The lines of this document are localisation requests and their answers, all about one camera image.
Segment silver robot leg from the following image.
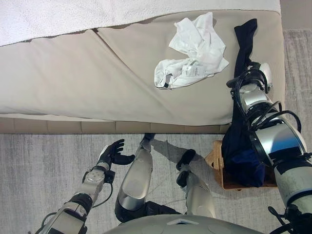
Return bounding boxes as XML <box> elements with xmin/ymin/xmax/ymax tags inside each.
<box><xmin>114</xmin><ymin>133</ymin><xmax>154</xmax><ymax>222</ymax></box>
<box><xmin>175</xmin><ymin>149</ymin><xmax>216</xmax><ymax>219</ymax></box>

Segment navy blue garment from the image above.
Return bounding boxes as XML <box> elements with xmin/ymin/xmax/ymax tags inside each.
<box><xmin>230</xmin><ymin>148</ymin><xmax>266</xmax><ymax>187</ymax></box>

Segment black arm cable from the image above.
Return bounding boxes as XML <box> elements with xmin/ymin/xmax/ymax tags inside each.
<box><xmin>92</xmin><ymin>181</ymin><xmax>114</xmax><ymax>208</ymax></box>
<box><xmin>230</xmin><ymin>68</ymin><xmax>304</xmax><ymax>152</ymax></box>

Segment white shirt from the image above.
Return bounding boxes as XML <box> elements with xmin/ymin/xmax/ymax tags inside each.
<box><xmin>154</xmin><ymin>12</ymin><xmax>230</xmax><ymax>90</ymax></box>

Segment silver right robot leg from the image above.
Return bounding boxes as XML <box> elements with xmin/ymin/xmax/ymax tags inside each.
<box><xmin>175</xmin><ymin>149</ymin><xmax>216</xmax><ymax>219</ymax></box>

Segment brown wicker basket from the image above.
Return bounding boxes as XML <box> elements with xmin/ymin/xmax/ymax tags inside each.
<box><xmin>204</xmin><ymin>140</ymin><xmax>278</xmax><ymax>191</ymax></box>

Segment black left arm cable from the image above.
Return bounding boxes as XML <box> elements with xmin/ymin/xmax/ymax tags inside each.
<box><xmin>92</xmin><ymin>181</ymin><xmax>114</xmax><ymax>208</ymax></box>

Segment black trousers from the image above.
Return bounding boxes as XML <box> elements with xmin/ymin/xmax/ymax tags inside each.
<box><xmin>220</xmin><ymin>19</ymin><xmax>266</xmax><ymax>171</ymax></box>

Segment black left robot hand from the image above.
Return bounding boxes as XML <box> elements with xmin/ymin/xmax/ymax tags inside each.
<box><xmin>97</xmin><ymin>138</ymin><xmax>136</xmax><ymax>167</ymax></box>

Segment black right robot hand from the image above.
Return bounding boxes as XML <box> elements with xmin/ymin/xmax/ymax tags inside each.
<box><xmin>226</xmin><ymin>62</ymin><xmax>273</xmax><ymax>95</ymax></box>

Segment white duvet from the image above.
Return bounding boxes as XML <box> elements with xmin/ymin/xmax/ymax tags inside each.
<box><xmin>0</xmin><ymin>0</ymin><xmax>280</xmax><ymax>47</ymax></box>

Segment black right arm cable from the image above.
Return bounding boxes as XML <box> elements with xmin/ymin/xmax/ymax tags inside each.
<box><xmin>230</xmin><ymin>68</ymin><xmax>304</xmax><ymax>152</ymax></box>

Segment beige bed frame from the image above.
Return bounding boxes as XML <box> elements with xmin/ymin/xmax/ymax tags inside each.
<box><xmin>0</xmin><ymin>117</ymin><xmax>231</xmax><ymax>135</ymax></box>

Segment grey robot torso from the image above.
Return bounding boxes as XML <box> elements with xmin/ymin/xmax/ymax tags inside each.
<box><xmin>102</xmin><ymin>214</ymin><xmax>266</xmax><ymax>234</ymax></box>

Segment silver left robot leg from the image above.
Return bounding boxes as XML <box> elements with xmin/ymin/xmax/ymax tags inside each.
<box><xmin>114</xmin><ymin>133</ymin><xmax>154</xmax><ymax>222</ymax></box>

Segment grey area rug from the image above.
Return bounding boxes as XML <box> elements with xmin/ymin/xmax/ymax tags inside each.
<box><xmin>0</xmin><ymin>29</ymin><xmax>312</xmax><ymax>234</ymax></box>

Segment bed with beige cover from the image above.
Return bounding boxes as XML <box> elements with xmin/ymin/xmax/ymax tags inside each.
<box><xmin>0</xmin><ymin>11</ymin><xmax>286</xmax><ymax>126</ymax></box>

